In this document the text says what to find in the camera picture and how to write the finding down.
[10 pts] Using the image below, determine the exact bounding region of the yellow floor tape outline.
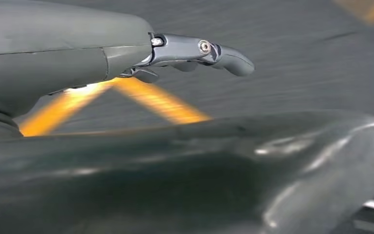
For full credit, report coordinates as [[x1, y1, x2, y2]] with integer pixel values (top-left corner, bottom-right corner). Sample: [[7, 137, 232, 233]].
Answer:
[[19, 77, 212, 138]]

